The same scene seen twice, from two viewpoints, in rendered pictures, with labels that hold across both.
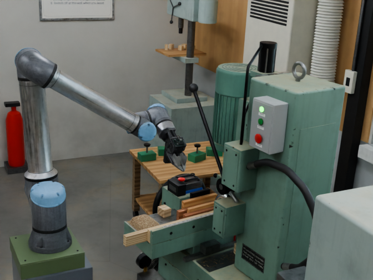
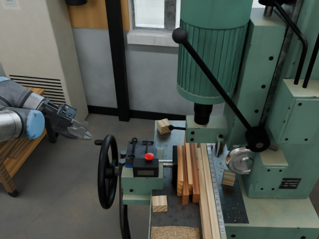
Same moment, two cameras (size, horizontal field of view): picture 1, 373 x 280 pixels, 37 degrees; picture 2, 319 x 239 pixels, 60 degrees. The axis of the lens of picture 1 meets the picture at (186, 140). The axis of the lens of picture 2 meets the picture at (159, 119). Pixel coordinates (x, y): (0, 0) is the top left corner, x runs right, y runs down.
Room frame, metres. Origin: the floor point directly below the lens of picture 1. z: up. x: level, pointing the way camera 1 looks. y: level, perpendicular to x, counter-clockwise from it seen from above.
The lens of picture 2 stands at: (1.72, 0.48, 1.65)
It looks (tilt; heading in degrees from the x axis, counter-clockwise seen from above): 39 degrees down; 307
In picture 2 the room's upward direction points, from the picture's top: straight up
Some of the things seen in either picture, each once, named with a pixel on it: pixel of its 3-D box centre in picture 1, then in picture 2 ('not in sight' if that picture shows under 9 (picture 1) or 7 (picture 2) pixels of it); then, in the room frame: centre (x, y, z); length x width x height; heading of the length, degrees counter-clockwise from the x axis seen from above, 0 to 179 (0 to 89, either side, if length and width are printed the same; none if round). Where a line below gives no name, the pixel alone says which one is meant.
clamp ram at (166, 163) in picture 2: (195, 198); (165, 163); (2.08, -0.05, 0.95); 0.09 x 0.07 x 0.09; 125
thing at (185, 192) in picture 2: (200, 210); (183, 172); (2.02, -0.07, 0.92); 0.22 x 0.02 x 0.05; 125
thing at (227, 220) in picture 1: (228, 216); (266, 168); (1.80, -0.16, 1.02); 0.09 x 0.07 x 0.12; 125
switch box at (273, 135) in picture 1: (268, 124); not in sight; (1.69, -0.25, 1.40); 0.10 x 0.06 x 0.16; 35
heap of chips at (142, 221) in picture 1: (145, 221); (175, 238); (1.92, 0.14, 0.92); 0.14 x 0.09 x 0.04; 35
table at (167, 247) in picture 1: (195, 216); (168, 179); (2.08, -0.05, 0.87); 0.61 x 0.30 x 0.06; 125
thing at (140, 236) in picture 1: (193, 221); (201, 191); (1.94, -0.04, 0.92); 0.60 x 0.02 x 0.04; 125
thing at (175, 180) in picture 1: (184, 183); (142, 156); (2.14, 0.00, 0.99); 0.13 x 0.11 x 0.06; 125
